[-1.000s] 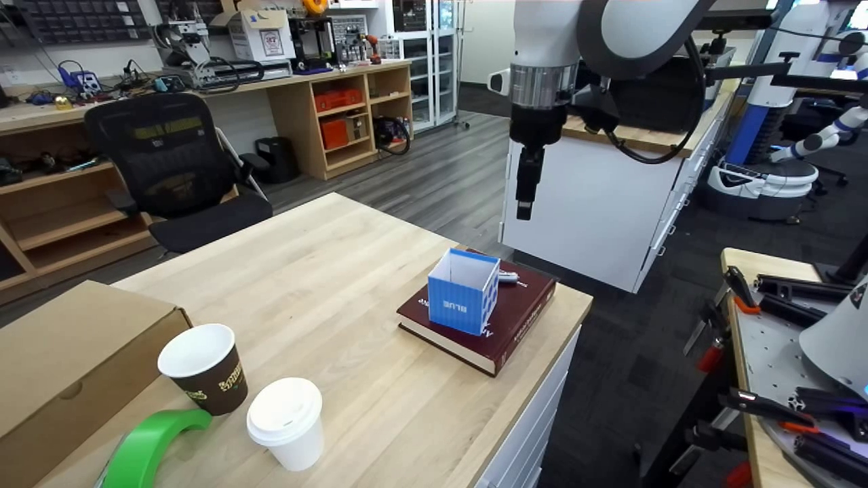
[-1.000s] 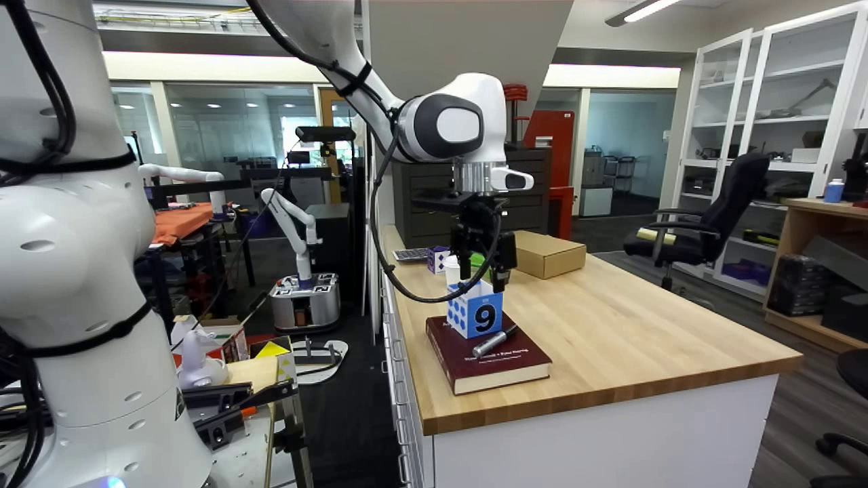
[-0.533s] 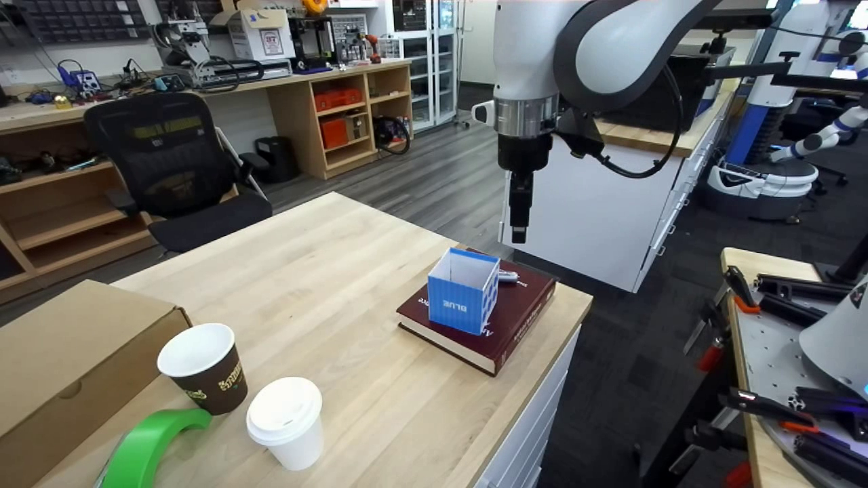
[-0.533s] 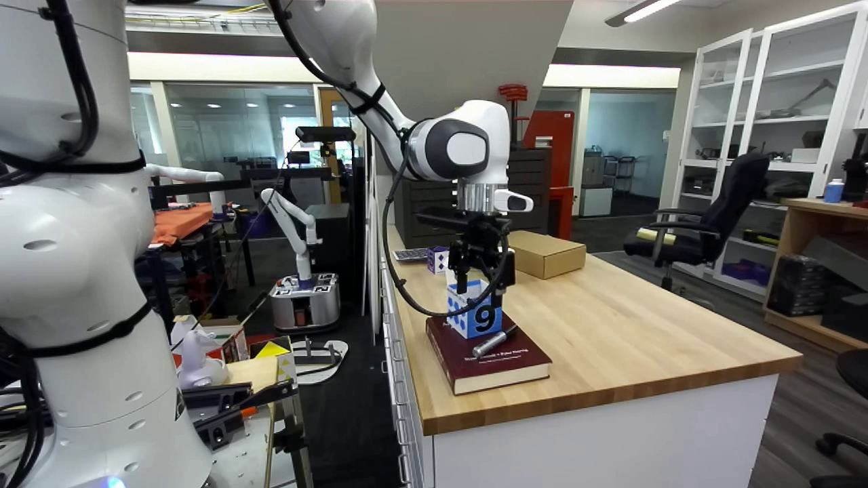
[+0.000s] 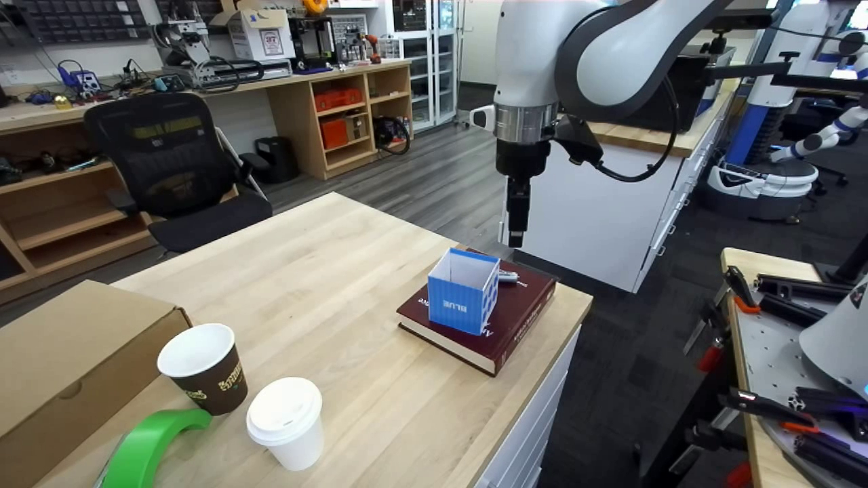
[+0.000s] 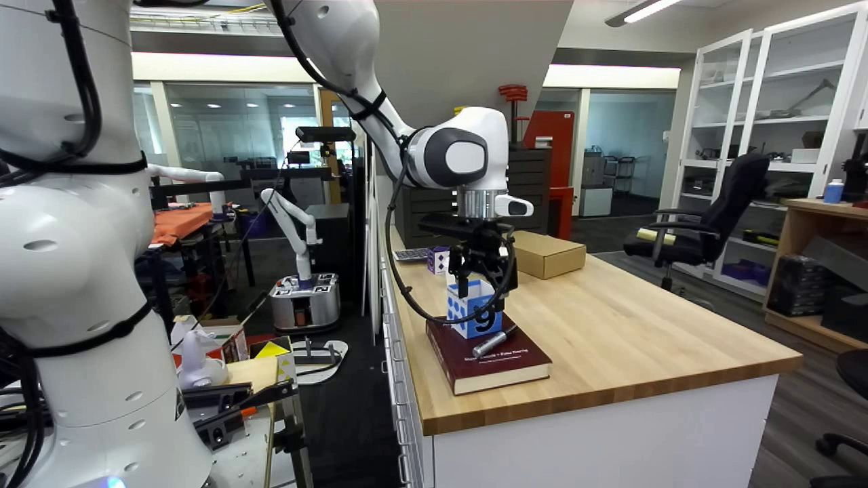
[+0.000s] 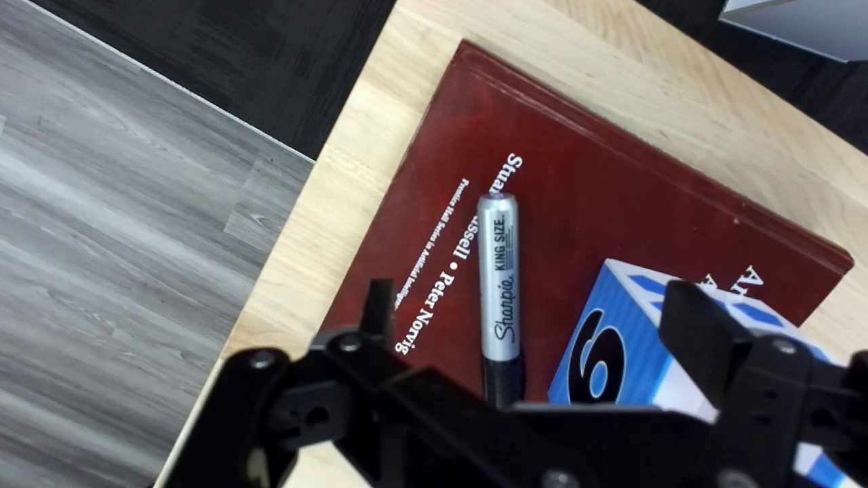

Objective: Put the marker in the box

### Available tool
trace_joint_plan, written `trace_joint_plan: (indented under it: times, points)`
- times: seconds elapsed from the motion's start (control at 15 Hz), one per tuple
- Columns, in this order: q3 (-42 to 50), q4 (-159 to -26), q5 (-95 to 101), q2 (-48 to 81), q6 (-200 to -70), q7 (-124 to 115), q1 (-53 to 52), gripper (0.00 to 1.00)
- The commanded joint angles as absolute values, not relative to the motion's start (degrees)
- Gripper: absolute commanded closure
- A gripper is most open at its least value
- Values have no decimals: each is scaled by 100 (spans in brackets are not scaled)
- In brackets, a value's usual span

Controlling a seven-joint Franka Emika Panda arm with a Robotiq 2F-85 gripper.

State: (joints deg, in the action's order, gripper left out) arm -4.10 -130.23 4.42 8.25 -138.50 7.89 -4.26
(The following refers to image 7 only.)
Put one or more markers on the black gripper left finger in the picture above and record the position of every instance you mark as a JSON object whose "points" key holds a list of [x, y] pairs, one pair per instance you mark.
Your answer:
{"points": [[298, 415]]}

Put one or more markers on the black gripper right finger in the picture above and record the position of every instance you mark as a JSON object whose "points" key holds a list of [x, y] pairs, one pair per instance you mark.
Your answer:
{"points": [[787, 407]]}

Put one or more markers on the silver black marker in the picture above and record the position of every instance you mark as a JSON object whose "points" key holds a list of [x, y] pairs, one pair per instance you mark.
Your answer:
{"points": [[499, 273]]}

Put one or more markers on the blue white number box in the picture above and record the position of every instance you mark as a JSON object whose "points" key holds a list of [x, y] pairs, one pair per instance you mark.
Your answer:
{"points": [[624, 335]]}

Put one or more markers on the dark red hardcover book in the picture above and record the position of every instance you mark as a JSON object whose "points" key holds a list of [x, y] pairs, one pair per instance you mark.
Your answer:
{"points": [[587, 179]]}

